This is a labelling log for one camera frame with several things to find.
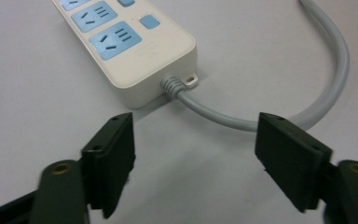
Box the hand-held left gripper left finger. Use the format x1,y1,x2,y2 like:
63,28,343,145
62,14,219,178
30,112,136,224

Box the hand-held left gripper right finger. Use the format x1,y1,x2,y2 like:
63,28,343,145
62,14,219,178
255,112,358,224

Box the white power strip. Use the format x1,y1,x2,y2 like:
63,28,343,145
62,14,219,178
51,0,199,110

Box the grey power strip cable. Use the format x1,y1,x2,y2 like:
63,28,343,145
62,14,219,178
160,0,351,133

